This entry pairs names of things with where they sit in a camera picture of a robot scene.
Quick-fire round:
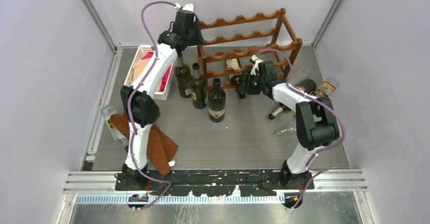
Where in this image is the peach folded cloth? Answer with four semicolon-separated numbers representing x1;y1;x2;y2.
131;58;151;83

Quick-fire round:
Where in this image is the clear lying bottle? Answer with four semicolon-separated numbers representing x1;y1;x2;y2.
287;66;313;87
274;120;297;137

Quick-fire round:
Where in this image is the clear lying bottle lower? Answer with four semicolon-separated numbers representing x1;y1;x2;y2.
274;120;297;137

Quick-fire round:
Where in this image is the white plastic basket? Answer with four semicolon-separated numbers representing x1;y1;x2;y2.
124;45;176;100

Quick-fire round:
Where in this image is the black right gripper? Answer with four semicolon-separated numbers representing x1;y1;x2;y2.
236;71;265;95

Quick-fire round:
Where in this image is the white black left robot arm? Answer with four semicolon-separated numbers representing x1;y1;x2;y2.
117;4;203;190

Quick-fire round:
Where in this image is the pink folded cloth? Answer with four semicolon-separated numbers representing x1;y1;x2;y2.
139;51;174;93

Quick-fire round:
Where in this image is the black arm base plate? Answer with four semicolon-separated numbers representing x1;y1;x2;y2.
114;169;314;197

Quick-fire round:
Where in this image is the clear bottle under towel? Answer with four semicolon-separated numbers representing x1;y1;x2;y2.
100;104;128;146

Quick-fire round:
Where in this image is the dark lying wine bottle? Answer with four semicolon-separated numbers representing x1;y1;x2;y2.
268;79;316;120

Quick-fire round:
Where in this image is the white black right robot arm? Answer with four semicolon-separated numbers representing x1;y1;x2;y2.
237;57;340;189

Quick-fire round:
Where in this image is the green bottle far left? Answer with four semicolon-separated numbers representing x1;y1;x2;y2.
174;56;191;98

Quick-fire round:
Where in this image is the clear lying bottle upper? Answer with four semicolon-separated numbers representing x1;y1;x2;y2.
287;66;313;87

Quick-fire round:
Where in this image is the dark bottle white label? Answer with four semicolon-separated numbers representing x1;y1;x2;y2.
225;58;243;87

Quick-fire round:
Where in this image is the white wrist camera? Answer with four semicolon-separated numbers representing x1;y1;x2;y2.
174;3;194;13
250;55;263;76

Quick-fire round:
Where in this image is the brown towel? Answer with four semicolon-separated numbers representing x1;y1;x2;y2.
111;113;178;176

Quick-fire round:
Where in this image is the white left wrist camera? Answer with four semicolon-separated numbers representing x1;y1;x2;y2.
174;3;194;13

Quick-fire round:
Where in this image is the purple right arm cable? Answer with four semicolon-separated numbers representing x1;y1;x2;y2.
256;48;347;174

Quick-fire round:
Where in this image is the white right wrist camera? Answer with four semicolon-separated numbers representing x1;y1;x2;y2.
250;55;263;76

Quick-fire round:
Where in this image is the clear bottle brown label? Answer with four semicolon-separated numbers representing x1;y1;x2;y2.
312;78;340;98

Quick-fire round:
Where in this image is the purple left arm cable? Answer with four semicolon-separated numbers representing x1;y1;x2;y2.
127;1;178;210

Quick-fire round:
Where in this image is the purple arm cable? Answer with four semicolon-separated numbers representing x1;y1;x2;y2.
127;1;178;210
256;48;347;174

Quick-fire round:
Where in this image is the brown wooden wine rack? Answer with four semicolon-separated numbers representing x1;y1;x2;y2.
197;8;303;79

